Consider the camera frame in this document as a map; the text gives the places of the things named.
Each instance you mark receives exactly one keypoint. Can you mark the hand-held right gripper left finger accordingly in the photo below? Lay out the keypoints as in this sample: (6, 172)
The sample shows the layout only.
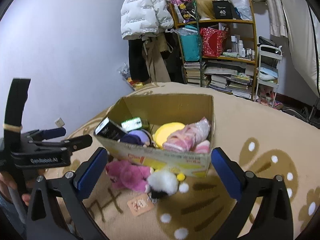
(91, 172)

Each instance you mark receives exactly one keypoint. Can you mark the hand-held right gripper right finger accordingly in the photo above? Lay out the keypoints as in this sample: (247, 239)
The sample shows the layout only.
(225, 172)

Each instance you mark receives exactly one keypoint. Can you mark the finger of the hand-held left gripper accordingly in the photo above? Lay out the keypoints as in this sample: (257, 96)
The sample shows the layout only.
(53, 132)
(78, 142)

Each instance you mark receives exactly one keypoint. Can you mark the black packet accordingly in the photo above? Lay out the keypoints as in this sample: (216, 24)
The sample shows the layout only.
(110, 130)

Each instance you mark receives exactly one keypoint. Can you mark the pink plush toy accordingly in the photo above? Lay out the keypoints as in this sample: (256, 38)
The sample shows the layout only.
(127, 175)

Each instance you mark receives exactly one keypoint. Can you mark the pink fluffy socks packet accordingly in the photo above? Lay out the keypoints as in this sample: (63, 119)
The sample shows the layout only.
(185, 136)

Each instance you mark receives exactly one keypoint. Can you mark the purple plush toy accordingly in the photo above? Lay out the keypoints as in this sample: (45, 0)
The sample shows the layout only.
(136, 137)

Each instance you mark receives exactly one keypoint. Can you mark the green packet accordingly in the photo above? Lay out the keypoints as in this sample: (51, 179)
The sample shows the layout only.
(133, 123)

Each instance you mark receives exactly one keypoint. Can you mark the white fluffy plush toy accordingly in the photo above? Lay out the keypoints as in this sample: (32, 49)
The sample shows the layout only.
(162, 182)

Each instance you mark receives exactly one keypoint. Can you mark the yellow plush toy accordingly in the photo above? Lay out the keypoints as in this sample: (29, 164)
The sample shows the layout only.
(166, 132)

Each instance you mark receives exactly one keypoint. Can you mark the cardboard box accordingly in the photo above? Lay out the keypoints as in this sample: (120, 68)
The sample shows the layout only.
(175, 105)

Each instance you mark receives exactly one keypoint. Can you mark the person's left hand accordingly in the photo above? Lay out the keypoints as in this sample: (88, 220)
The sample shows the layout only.
(5, 185)

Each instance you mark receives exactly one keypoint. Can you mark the beige printed blanket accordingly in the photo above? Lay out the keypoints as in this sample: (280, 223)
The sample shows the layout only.
(250, 125)

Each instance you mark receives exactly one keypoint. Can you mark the cartoon paper tag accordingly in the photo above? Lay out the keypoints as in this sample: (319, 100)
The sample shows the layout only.
(140, 204)

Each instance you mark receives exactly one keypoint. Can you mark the person's jeans leg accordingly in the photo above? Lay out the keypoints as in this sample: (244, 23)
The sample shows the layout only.
(12, 222)

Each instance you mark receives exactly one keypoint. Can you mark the colourful bags on floor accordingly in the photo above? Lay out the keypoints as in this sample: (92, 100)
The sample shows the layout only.
(130, 78)

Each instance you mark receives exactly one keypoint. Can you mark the pink slippers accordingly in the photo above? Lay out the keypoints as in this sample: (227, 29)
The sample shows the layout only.
(273, 103)

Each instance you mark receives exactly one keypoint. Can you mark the stack of books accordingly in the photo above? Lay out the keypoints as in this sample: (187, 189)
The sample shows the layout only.
(225, 80)

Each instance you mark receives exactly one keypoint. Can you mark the black coat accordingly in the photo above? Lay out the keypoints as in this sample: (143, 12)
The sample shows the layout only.
(136, 60)

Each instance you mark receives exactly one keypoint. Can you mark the beige coat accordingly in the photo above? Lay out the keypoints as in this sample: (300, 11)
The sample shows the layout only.
(156, 60)

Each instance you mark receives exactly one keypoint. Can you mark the white trolley cart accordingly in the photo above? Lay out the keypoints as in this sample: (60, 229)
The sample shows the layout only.
(278, 65)

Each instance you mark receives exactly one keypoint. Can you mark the green pole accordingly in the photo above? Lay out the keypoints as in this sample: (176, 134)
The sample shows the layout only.
(199, 55)

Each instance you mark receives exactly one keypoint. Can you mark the group of white bottles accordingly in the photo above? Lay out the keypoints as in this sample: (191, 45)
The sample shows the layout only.
(241, 47)

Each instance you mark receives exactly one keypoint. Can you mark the red patterned bag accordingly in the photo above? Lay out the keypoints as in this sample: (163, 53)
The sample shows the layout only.
(213, 43)

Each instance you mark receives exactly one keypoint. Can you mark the teal bag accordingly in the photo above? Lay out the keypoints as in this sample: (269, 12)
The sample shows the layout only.
(190, 46)

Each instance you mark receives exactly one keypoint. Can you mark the wooden shelf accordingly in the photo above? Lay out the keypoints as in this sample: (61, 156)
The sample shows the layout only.
(253, 30)

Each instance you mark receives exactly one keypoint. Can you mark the white puffer jacket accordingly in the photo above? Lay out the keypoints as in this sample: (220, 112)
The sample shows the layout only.
(142, 10)

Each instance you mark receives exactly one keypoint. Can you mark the black box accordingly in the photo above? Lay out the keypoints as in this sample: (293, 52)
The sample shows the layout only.
(222, 11)

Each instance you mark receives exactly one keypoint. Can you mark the blonde wig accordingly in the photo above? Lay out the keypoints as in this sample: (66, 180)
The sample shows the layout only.
(205, 7)

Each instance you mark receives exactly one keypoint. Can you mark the clear plastic bag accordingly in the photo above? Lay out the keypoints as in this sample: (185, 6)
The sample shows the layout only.
(238, 2)

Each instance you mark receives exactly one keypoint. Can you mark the black purple patterned bag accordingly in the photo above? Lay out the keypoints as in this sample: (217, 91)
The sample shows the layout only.
(182, 5)

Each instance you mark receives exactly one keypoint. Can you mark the white wall outlet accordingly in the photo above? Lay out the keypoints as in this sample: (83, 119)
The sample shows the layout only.
(60, 122)

